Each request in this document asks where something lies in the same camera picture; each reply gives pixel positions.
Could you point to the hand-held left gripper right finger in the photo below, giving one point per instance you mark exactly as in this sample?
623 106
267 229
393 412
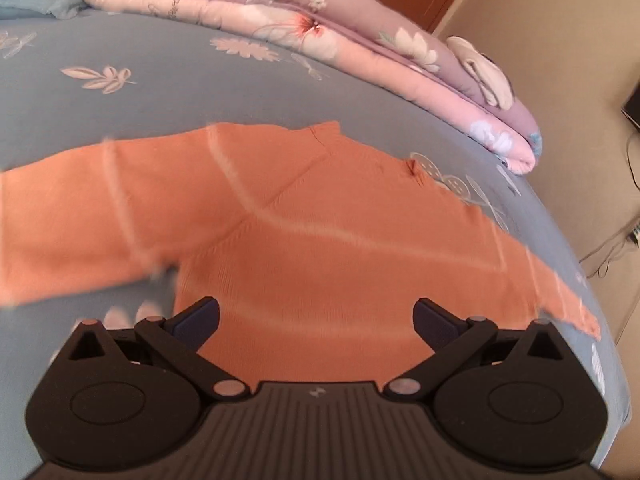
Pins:
435 323

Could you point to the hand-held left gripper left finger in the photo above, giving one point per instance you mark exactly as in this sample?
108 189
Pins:
197 321

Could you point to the orange knit sweater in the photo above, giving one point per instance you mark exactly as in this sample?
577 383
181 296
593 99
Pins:
325 260

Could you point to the white folded garment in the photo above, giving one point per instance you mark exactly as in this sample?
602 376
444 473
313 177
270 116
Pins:
480 75

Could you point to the black box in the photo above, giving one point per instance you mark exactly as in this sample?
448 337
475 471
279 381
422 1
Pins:
632 112

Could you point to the pink and lilac floral quilt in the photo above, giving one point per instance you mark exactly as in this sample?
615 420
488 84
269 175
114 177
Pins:
350 35

